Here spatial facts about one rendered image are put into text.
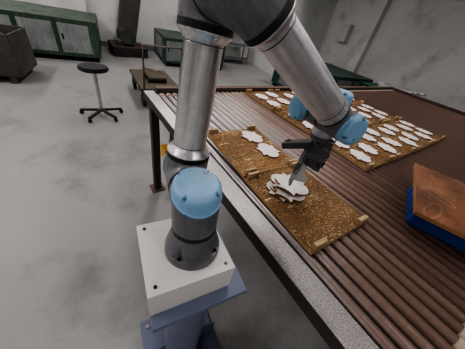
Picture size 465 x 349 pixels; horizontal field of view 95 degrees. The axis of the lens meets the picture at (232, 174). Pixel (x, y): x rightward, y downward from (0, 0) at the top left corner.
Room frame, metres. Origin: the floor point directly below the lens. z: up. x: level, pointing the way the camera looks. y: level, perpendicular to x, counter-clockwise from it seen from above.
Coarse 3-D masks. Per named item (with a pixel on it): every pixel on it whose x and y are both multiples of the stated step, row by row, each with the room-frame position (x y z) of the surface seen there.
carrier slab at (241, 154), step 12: (228, 132) 1.16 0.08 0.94; (240, 132) 1.19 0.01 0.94; (216, 144) 0.99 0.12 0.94; (228, 144) 1.02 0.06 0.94; (240, 144) 1.05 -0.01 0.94; (252, 144) 1.08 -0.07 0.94; (228, 156) 0.90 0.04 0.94; (240, 156) 0.92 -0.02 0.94; (252, 156) 0.95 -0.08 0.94; (264, 156) 0.98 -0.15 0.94; (288, 156) 1.03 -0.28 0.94; (240, 168) 0.82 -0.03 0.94; (264, 168) 0.87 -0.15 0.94; (276, 168) 0.89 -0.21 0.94
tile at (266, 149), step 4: (260, 144) 1.09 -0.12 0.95; (264, 144) 1.10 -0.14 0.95; (256, 148) 1.03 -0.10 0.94; (260, 148) 1.04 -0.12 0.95; (264, 148) 1.05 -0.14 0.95; (268, 148) 1.06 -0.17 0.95; (272, 148) 1.07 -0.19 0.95; (264, 152) 1.00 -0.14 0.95; (268, 152) 1.01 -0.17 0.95; (272, 152) 1.02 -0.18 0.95; (276, 152) 1.03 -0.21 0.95; (268, 156) 0.98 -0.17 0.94; (272, 156) 0.98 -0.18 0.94; (276, 156) 0.99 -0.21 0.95
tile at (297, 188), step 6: (282, 174) 0.77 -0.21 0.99; (276, 180) 0.72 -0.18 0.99; (282, 180) 0.73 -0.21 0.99; (288, 180) 0.73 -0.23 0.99; (294, 180) 0.74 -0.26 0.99; (282, 186) 0.68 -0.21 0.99; (288, 186) 0.69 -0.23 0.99; (294, 186) 0.70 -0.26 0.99; (300, 186) 0.71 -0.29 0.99; (288, 192) 0.67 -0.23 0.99; (294, 192) 0.67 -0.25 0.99; (300, 192) 0.67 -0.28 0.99; (306, 192) 0.68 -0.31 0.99
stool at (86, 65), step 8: (80, 64) 2.61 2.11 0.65; (88, 64) 2.68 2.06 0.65; (96, 64) 2.75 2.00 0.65; (88, 72) 2.51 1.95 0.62; (96, 72) 2.55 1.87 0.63; (104, 72) 2.66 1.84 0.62; (96, 80) 2.66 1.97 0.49; (96, 88) 2.65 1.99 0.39; (80, 112) 2.58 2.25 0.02; (96, 112) 2.56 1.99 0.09; (104, 112) 2.63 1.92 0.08; (120, 112) 2.86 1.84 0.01; (88, 120) 2.39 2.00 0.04
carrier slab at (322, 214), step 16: (256, 192) 0.69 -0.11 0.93; (320, 192) 0.78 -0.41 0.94; (272, 208) 0.61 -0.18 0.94; (288, 208) 0.63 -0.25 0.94; (304, 208) 0.65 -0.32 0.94; (320, 208) 0.67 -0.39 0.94; (336, 208) 0.69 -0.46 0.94; (352, 208) 0.72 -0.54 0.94; (288, 224) 0.54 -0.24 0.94; (304, 224) 0.56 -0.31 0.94; (320, 224) 0.58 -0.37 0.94; (336, 224) 0.60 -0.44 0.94; (352, 224) 0.62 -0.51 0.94; (304, 240) 0.49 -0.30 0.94
